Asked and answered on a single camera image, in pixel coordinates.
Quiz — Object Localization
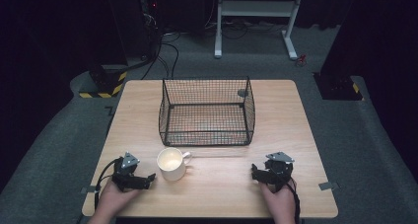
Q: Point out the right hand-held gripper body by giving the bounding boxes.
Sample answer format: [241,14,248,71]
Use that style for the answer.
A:
[259,151,296,192]

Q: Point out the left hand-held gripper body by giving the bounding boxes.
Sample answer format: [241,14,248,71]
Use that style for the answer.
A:
[111,151,150,192]

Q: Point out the white cup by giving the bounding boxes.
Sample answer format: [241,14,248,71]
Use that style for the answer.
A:
[156,147,193,183]

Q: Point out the black wire basket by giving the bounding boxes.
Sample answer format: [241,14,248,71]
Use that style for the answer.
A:
[158,76,256,148]

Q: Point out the person's left hand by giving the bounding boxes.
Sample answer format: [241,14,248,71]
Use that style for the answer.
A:
[94,179,143,218]

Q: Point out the person's right hand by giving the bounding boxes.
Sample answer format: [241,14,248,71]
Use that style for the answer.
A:
[259,178,298,218]

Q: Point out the grey tape piece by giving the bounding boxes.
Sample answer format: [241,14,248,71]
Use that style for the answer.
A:
[317,181,341,191]
[80,185,101,195]

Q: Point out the black yellow striped stand base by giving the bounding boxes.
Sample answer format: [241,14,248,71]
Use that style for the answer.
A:
[78,63,128,100]
[313,71,365,102]

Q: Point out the small red clip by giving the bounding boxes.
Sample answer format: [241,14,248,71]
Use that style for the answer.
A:
[295,53,308,68]

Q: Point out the white metal stand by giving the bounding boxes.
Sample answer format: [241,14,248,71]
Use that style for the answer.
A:
[214,0,306,61]

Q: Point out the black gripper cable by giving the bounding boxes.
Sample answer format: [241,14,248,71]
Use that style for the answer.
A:
[94,157,123,212]
[284,180,302,224]

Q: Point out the black floor cables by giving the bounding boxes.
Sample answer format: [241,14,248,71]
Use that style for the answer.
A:
[140,31,181,81]

